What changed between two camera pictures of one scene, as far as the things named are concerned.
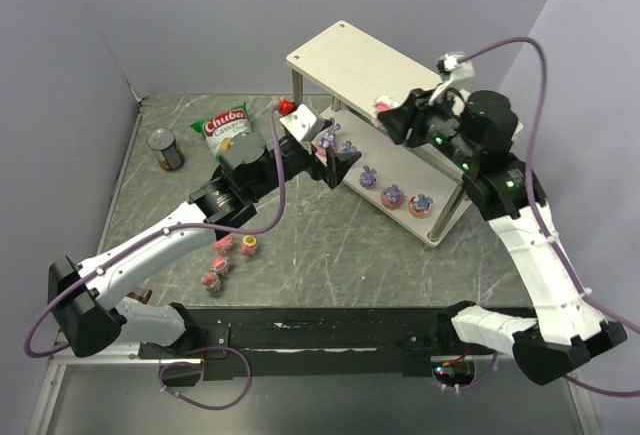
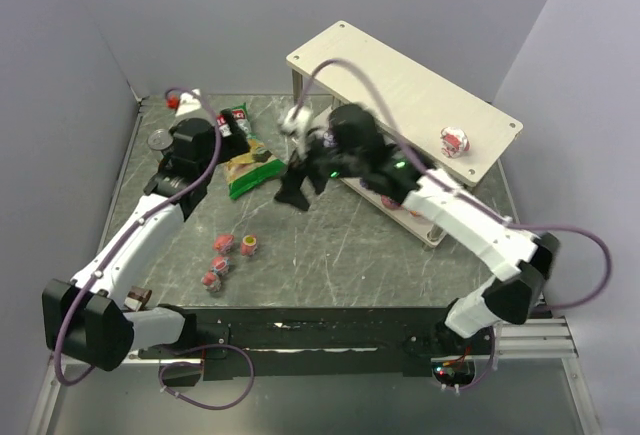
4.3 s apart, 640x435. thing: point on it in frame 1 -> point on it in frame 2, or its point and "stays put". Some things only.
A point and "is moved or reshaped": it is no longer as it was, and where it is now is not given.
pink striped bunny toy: (220, 265) stays put
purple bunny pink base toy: (328, 139) stays put
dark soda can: (167, 149) stays put
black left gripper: (316, 163) -> (232, 131)
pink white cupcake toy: (380, 104) is moved or reshaped
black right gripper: (413, 125) -> (310, 164)
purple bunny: (392, 197) stays put
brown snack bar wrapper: (140, 294) stays put
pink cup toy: (248, 245) stays put
